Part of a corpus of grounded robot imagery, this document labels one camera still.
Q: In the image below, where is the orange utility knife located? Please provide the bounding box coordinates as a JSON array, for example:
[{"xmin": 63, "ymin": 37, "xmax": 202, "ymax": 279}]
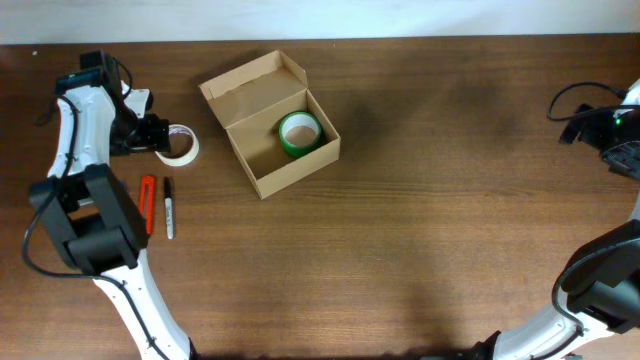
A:
[{"xmin": 139, "ymin": 175, "xmax": 155, "ymax": 235}]

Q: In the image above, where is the black permanent marker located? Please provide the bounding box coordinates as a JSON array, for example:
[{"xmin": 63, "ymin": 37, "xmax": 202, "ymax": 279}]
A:
[{"xmin": 163, "ymin": 177, "xmax": 175, "ymax": 240}]

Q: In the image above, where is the cream masking tape roll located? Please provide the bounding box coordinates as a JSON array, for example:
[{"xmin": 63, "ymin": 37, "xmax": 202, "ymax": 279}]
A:
[{"xmin": 155, "ymin": 124, "xmax": 200, "ymax": 167}]

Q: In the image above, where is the brown cardboard box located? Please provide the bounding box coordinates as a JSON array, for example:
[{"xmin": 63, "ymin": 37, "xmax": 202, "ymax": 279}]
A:
[{"xmin": 199, "ymin": 50, "xmax": 341, "ymax": 199}]

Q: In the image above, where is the green tape roll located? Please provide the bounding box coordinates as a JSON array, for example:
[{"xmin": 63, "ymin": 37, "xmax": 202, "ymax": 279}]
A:
[{"xmin": 278, "ymin": 111, "xmax": 323, "ymax": 158}]

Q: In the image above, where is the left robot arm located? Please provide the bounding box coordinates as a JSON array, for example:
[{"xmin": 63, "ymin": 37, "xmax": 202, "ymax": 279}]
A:
[{"xmin": 21, "ymin": 50, "xmax": 198, "ymax": 359}]

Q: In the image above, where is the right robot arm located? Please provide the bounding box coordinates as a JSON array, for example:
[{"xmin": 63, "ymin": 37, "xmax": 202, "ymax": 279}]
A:
[{"xmin": 442, "ymin": 83, "xmax": 639, "ymax": 360}]

